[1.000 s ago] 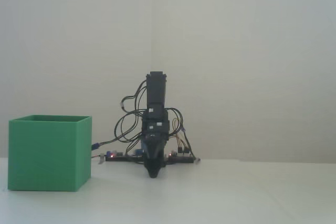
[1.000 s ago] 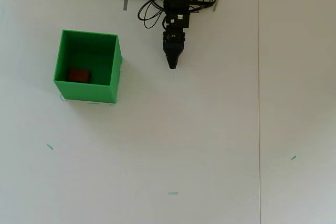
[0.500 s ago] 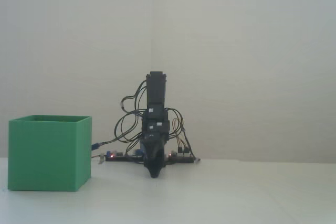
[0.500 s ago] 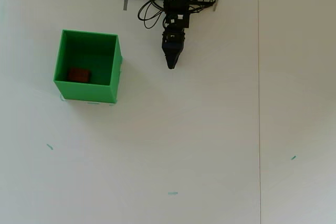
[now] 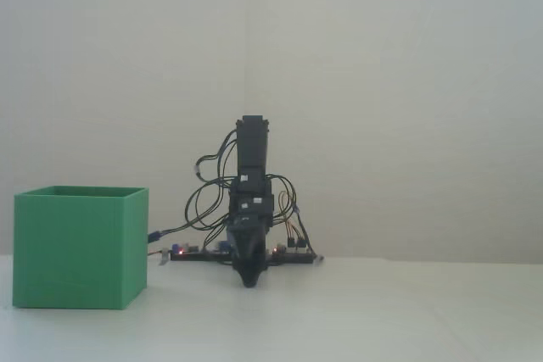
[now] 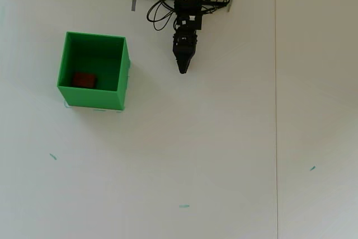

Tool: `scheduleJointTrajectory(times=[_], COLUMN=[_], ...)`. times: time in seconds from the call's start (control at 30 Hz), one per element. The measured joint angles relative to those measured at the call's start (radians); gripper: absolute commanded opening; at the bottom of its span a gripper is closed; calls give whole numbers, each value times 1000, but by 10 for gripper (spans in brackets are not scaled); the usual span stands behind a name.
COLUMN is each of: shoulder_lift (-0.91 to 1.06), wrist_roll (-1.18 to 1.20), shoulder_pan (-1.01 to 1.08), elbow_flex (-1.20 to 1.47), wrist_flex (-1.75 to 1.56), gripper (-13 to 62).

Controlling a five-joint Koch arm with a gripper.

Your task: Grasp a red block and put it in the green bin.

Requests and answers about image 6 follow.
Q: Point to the red block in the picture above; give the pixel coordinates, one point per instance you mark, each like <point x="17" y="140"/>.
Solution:
<point x="84" y="80"/>

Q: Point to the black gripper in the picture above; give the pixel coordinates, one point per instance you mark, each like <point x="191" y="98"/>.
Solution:
<point x="185" y="44"/>

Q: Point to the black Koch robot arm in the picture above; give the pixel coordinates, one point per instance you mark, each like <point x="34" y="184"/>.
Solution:
<point x="188" y="4"/>

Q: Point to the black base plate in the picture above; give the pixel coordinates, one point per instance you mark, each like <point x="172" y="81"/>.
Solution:
<point x="215" y="3"/>

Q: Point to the green square bin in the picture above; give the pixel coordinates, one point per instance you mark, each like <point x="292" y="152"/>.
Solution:
<point x="92" y="99"/>

